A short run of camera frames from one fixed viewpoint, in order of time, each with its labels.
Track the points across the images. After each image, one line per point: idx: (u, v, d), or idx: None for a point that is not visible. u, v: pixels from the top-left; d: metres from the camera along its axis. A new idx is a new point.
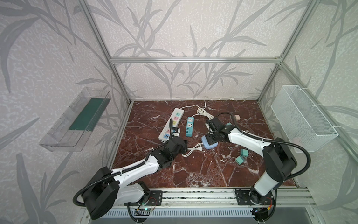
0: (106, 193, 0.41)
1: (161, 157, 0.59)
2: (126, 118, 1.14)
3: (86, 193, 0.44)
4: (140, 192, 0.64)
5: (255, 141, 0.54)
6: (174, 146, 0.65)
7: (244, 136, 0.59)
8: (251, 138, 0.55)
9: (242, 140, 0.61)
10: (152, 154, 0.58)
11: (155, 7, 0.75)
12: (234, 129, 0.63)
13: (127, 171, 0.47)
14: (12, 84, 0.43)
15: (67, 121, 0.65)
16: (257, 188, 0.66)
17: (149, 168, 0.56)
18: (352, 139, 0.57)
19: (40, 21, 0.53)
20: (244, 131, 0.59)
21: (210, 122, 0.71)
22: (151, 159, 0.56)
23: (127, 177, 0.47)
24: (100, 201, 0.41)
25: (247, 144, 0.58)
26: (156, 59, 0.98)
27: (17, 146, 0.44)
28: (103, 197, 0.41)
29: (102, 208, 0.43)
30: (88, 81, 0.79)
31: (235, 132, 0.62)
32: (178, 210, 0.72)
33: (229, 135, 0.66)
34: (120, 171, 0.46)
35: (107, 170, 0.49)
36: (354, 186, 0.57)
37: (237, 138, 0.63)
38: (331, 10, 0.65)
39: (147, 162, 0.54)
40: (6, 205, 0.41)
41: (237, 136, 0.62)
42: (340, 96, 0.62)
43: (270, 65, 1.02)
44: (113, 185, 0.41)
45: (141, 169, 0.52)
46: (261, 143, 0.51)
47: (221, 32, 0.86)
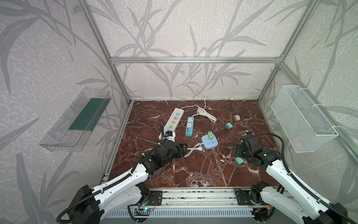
0: (87, 213, 0.40)
1: (152, 164, 0.56)
2: (126, 118, 1.14)
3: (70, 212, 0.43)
4: (137, 196, 0.64)
5: (306, 196, 0.44)
6: (166, 151, 0.62)
7: (290, 180, 0.48)
8: (301, 188, 0.45)
9: (286, 183, 0.50)
10: (140, 162, 0.55)
11: (155, 7, 0.75)
12: (277, 160, 0.53)
13: (109, 187, 0.45)
14: (12, 84, 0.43)
15: (67, 121, 0.65)
16: (262, 195, 0.65)
17: (137, 180, 0.67)
18: (351, 139, 0.57)
19: (40, 21, 0.53)
20: (292, 173, 0.49)
21: (244, 141, 0.65)
22: (138, 168, 0.53)
23: (109, 193, 0.45)
24: (82, 221, 0.41)
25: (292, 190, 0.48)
26: (156, 59, 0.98)
27: (17, 146, 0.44)
28: (84, 218, 0.40)
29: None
30: (88, 81, 0.79)
31: (279, 168, 0.51)
32: (178, 210, 0.72)
33: (268, 167, 0.55)
34: (100, 189, 0.44)
35: (88, 188, 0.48)
36: (354, 186, 0.57)
37: (281, 178, 0.51)
38: (331, 10, 0.65)
39: (134, 172, 0.51)
40: (6, 205, 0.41)
41: (281, 174, 0.51)
42: (340, 96, 0.62)
43: (270, 65, 1.02)
44: (94, 206, 0.40)
45: (126, 183, 0.50)
46: (315, 203, 0.42)
47: (221, 32, 0.86)
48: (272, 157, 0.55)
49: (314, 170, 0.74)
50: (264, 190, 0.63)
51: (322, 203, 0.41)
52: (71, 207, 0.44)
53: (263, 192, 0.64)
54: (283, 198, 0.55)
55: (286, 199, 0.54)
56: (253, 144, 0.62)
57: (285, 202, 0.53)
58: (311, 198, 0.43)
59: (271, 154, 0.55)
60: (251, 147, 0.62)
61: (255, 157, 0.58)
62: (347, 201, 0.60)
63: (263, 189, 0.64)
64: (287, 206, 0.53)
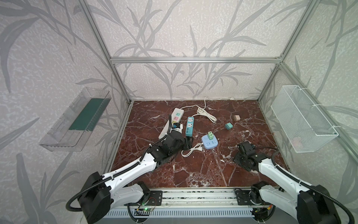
0: (98, 199, 0.40)
1: (159, 154, 0.56)
2: (126, 119, 1.14)
3: (81, 199, 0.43)
4: (139, 192, 0.64)
5: (290, 181, 0.48)
6: (172, 140, 0.61)
7: (277, 172, 0.53)
8: (286, 177, 0.49)
9: (275, 175, 0.54)
10: (148, 151, 0.55)
11: (155, 7, 0.75)
12: (265, 159, 0.59)
13: (119, 174, 0.45)
14: (12, 84, 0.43)
15: (67, 121, 0.65)
16: (260, 193, 0.66)
17: (145, 168, 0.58)
18: (351, 139, 0.57)
19: (40, 21, 0.53)
20: (278, 165, 0.54)
21: (240, 146, 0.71)
22: (146, 157, 0.53)
23: (120, 180, 0.45)
24: (93, 206, 0.41)
25: (279, 181, 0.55)
26: (156, 59, 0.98)
27: (17, 146, 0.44)
28: (95, 203, 0.40)
29: (97, 213, 0.43)
30: (88, 81, 0.79)
31: (267, 164, 0.57)
32: (178, 210, 0.72)
33: (258, 164, 0.62)
34: (111, 176, 0.44)
35: (98, 175, 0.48)
36: (354, 186, 0.57)
37: (271, 172, 0.56)
38: (331, 10, 0.65)
39: (141, 162, 0.51)
40: (6, 205, 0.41)
41: (269, 168, 0.57)
42: (340, 96, 0.62)
43: (270, 65, 1.02)
44: (105, 192, 0.40)
45: (135, 171, 0.50)
46: (297, 185, 0.45)
47: (221, 32, 0.86)
48: (262, 157, 0.60)
49: (314, 170, 0.74)
50: (263, 188, 0.63)
51: (303, 184, 0.45)
52: (82, 192, 0.44)
53: (262, 189, 0.64)
54: (279, 192, 0.55)
55: (282, 193, 0.54)
56: (248, 149, 0.69)
57: (280, 196, 0.54)
58: (293, 183, 0.46)
59: (263, 156, 0.61)
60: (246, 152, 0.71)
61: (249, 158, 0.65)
62: (347, 201, 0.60)
63: (262, 188, 0.64)
64: (282, 199, 0.54)
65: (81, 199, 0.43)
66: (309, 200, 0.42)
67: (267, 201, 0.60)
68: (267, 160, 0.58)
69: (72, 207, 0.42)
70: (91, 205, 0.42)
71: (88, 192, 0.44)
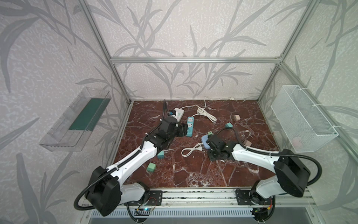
0: (108, 190, 0.40)
1: (158, 140, 0.57)
2: (126, 118, 1.14)
3: (90, 195, 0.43)
4: (140, 189, 0.63)
5: (263, 157, 0.51)
6: (168, 125, 0.62)
7: (249, 153, 0.56)
8: (257, 155, 0.53)
9: (249, 157, 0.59)
10: (147, 139, 0.56)
11: (155, 7, 0.75)
12: (236, 145, 0.61)
13: (123, 164, 0.45)
14: (12, 84, 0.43)
15: (67, 121, 0.65)
16: (258, 192, 0.67)
17: (146, 155, 0.54)
18: (352, 139, 0.57)
19: (40, 21, 0.53)
20: (248, 147, 0.57)
21: (210, 142, 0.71)
22: (146, 145, 0.53)
23: (125, 169, 0.45)
24: (105, 197, 0.41)
25: (255, 160, 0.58)
26: (156, 59, 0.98)
27: (17, 146, 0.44)
28: (106, 194, 0.41)
29: (110, 203, 0.43)
30: (88, 81, 0.79)
31: (238, 149, 0.59)
32: (178, 210, 0.72)
33: (233, 154, 0.63)
34: (115, 167, 0.44)
35: (102, 169, 0.42)
36: (354, 186, 0.57)
37: (244, 157, 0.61)
38: (331, 10, 0.65)
39: (142, 149, 0.52)
40: (6, 205, 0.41)
41: (242, 153, 0.59)
42: (340, 96, 0.62)
43: (270, 65, 1.02)
44: (113, 181, 0.40)
45: (138, 158, 0.50)
46: (270, 158, 0.48)
47: (220, 32, 0.86)
48: (232, 144, 0.62)
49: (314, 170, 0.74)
50: (258, 185, 0.64)
51: (273, 155, 0.48)
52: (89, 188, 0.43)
53: (258, 188, 0.65)
54: (266, 180, 0.59)
55: (268, 179, 0.57)
56: (217, 142, 0.69)
57: (268, 182, 0.58)
58: (265, 157, 0.50)
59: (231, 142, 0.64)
60: (216, 145, 0.73)
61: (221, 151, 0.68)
62: (347, 201, 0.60)
63: (257, 185, 0.65)
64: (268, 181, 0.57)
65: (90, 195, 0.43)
66: (284, 167, 0.44)
67: (268, 196, 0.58)
68: (238, 146, 0.60)
69: (79, 206, 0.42)
70: (101, 198, 0.42)
71: (95, 187, 0.43)
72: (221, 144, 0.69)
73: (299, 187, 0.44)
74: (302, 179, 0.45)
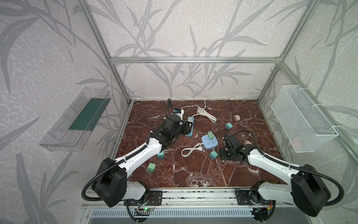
0: (116, 180, 0.42)
1: (162, 137, 0.58)
2: (126, 118, 1.14)
3: (97, 186, 0.44)
4: (142, 188, 0.64)
5: (280, 167, 0.49)
6: (172, 123, 0.63)
7: (266, 160, 0.54)
8: (275, 163, 0.51)
9: (265, 164, 0.56)
10: (152, 136, 0.58)
11: (155, 7, 0.75)
12: (254, 150, 0.59)
13: (131, 157, 0.47)
14: (12, 84, 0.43)
15: (67, 121, 0.65)
16: (260, 192, 0.66)
17: (152, 150, 0.56)
18: (351, 139, 0.57)
19: (40, 21, 0.53)
20: (266, 154, 0.55)
21: (227, 141, 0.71)
22: (152, 141, 0.55)
23: (132, 162, 0.46)
24: (113, 188, 0.42)
25: (270, 168, 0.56)
26: (156, 59, 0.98)
27: (17, 146, 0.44)
28: (113, 185, 0.42)
29: (116, 195, 0.44)
30: (88, 81, 0.79)
31: (256, 154, 0.58)
32: (178, 210, 0.72)
33: (248, 157, 0.62)
34: (123, 158, 0.46)
35: (111, 160, 0.44)
36: (354, 185, 0.57)
37: (261, 163, 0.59)
38: (331, 10, 0.65)
39: (148, 144, 0.54)
40: (6, 205, 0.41)
41: (258, 158, 0.57)
42: (340, 96, 0.62)
43: (270, 65, 1.02)
44: (120, 172, 0.41)
45: (144, 153, 0.51)
46: (288, 170, 0.46)
47: (221, 32, 0.86)
48: (250, 147, 0.62)
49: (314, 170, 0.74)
50: (261, 186, 0.64)
51: (292, 167, 0.46)
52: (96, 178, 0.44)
53: (261, 188, 0.64)
54: (274, 186, 0.57)
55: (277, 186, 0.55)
56: (234, 143, 0.69)
57: (276, 188, 0.56)
58: (284, 168, 0.48)
59: (249, 146, 0.62)
60: (233, 145, 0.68)
61: (237, 153, 0.65)
62: (347, 201, 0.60)
63: (260, 186, 0.64)
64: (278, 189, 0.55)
65: (97, 186, 0.44)
66: (303, 183, 0.42)
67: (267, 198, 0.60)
68: (256, 150, 0.59)
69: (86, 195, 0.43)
70: (108, 189, 0.43)
71: (103, 178, 0.45)
72: (237, 146, 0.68)
73: (314, 206, 0.42)
74: (320, 199, 0.43)
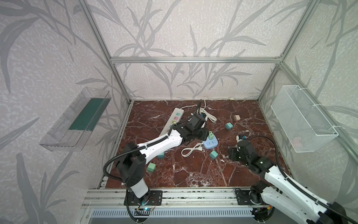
0: (135, 164, 0.44)
1: (185, 131, 0.58)
2: (126, 118, 1.14)
3: (118, 166, 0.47)
4: (145, 187, 0.65)
5: (305, 198, 0.45)
6: (199, 122, 0.66)
7: (287, 185, 0.50)
8: (299, 192, 0.47)
9: (284, 188, 0.52)
10: (174, 128, 0.58)
11: (155, 7, 0.75)
12: (274, 167, 0.55)
13: (152, 144, 0.49)
14: (12, 84, 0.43)
15: (67, 121, 0.65)
16: (263, 197, 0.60)
17: (172, 143, 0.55)
18: (352, 139, 0.57)
19: (40, 21, 0.53)
20: (289, 178, 0.51)
21: (243, 147, 0.65)
22: (174, 133, 0.56)
23: (152, 150, 0.48)
24: (131, 171, 0.45)
25: (289, 194, 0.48)
26: (156, 59, 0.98)
27: (17, 146, 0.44)
28: (132, 168, 0.44)
29: (134, 178, 0.47)
30: (88, 81, 0.79)
31: (276, 174, 0.53)
32: (178, 210, 0.72)
33: (266, 174, 0.57)
34: (144, 145, 0.48)
35: (134, 144, 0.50)
36: (354, 186, 0.57)
37: (279, 185, 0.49)
38: (331, 10, 0.65)
39: (170, 135, 0.55)
40: (6, 205, 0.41)
41: (278, 180, 0.53)
42: (341, 96, 0.61)
43: (270, 65, 1.01)
44: (141, 158, 0.43)
45: (164, 143, 0.53)
46: (314, 205, 0.43)
47: (221, 32, 0.86)
48: (269, 163, 0.57)
49: (314, 169, 0.75)
50: (265, 191, 0.63)
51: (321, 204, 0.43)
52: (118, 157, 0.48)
53: (264, 194, 0.64)
54: (284, 198, 0.56)
55: (286, 199, 0.55)
56: (251, 152, 0.63)
57: (286, 204, 0.54)
58: (309, 201, 0.44)
59: (268, 160, 0.58)
60: (249, 155, 0.63)
61: (252, 165, 0.60)
62: (347, 201, 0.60)
63: (264, 191, 0.63)
64: (289, 207, 0.53)
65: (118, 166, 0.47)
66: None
67: (268, 203, 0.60)
68: (275, 168, 0.54)
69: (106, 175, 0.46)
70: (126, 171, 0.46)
71: (124, 160, 0.48)
72: (253, 157, 0.64)
73: None
74: None
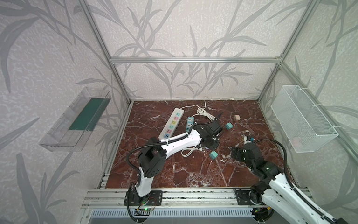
0: (156, 158, 0.47)
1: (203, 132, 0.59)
2: (126, 118, 1.14)
3: (141, 157, 0.52)
4: (148, 187, 0.66)
5: (311, 211, 0.44)
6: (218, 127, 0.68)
7: (293, 195, 0.49)
8: (305, 204, 0.46)
9: (289, 197, 0.51)
10: (194, 127, 0.60)
11: (155, 7, 0.75)
12: (279, 173, 0.54)
13: (173, 141, 0.51)
14: (12, 84, 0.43)
15: (67, 121, 0.65)
16: (263, 199, 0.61)
17: (191, 142, 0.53)
18: (352, 139, 0.57)
19: (40, 21, 0.53)
20: (295, 187, 0.50)
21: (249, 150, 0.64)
22: (193, 133, 0.57)
23: (172, 146, 0.51)
24: (152, 164, 0.48)
25: (293, 204, 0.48)
26: (156, 59, 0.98)
27: (17, 146, 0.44)
28: (154, 162, 0.47)
29: (154, 170, 0.52)
30: (88, 81, 0.79)
31: (282, 182, 0.52)
32: (178, 210, 0.72)
33: (271, 181, 0.56)
34: (166, 141, 0.50)
35: (156, 139, 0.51)
36: (354, 186, 0.57)
37: (285, 193, 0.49)
38: (331, 10, 0.65)
39: (189, 135, 0.56)
40: (6, 205, 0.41)
41: (284, 189, 0.52)
42: (340, 96, 0.62)
43: (270, 65, 1.02)
44: (161, 153, 0.46)
45: (184, 142, 0.56)
46: (320, 219, 0.42)
47: (221, 32, 0.86)
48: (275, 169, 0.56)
49: (314, 170, 0.74)
50: (266, 193, 0.63)
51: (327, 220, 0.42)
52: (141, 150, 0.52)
53: (265, 197, 0.63)
54: (285, 203, 0.56)
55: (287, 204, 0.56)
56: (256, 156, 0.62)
57: (288, 210, 0.54)
58: (315, 214, 0.44)
59: (274, 166, 0.57)
60: (255, 158, 0.62)
61: (257, 170, 0.59)
62: (347, 201, 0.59)
63: (265, 192, 0.63)
64: (291, 214, 0.53)
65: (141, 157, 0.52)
66: None
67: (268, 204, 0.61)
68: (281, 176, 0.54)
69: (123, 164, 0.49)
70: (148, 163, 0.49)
71: (147, 153, 0.51)
72: (259, 161, 0.63)
73: None
74: None
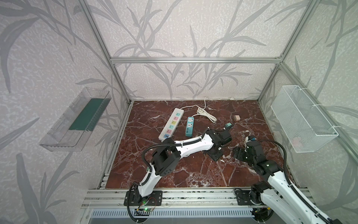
0: (171, 159, 0.49)
1: (216, 137, 0.61)
2: (126, 119, 1.14)
3: (154, 156, 0.56)
4: (151, 188, 0.68)
5: (305, 208, 0.44)
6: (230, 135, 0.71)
7: (290, 192, 0.49)
8: (300, 201, 0.46)
9: (285, 194, 0.51)
10: (207, 132, 0.62)
11: (155, 7, 0.75)
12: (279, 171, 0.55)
13: (188, 144, 0.54)
14: (12, 84, 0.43)
15: (67, 121, 0.65)
16: (262, 197, 0.65)
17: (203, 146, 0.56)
18: (352, 139, 0.57)
19: (40, 21, 0.53)
20: (292, 185, 0.50)
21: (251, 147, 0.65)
22: (206, 138, 0.59)
23: (186, 149, 0.54)
24: (166, 164, 0.50)
25: (289, 201, 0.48)
26: (156, 59, 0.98)
27: (17, 146, 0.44)
28: (168, 162, 0.50)
29: (167, 170, 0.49)
30: (88, 81, 0.79)
31: (280, 178, 0.53)
32: (178, 210, 0.72)
33: (270, 177, 0.56)
34: (181, 143, 0.53)
35: (171, 139, 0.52)
36: (354, 186, 0.57)
37: (281, 190, 0.53)
38: (331, 10, 0.65)
39: (202, 139, 0.58)
40: (6, 205, 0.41)
41: (281, 185, 0.52)
42: (340, 96, 0.62)
43: (270, 65, 1.02)
44: (176, 154, 0.49)
45: (197, 145, 0.59)
46: (313, 216, 0.42)
47: (221, 32, 0.86)
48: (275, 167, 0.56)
49: (314, 170, 0.74)
50: (266, 192, 0.63)
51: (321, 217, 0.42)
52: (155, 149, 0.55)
53: (264, 194, 0.63)
54: (283, 203, 0.56)
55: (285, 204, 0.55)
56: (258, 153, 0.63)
57: (285, 210, 0.53)
58: (309, 211, 0.43)
59: (274, 164, 0.57)
60: (256, 155, 0.63)
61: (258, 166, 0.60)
62: (347, 201, 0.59)
63: (264, 191, 0.63)
64: (287, 214, 0.52)
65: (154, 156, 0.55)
66: None
67: (267, 204, 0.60)
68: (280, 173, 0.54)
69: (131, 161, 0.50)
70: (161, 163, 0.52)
71: (161, 152, 0.54)
72: (261, 158, 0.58)
73: None
74: None
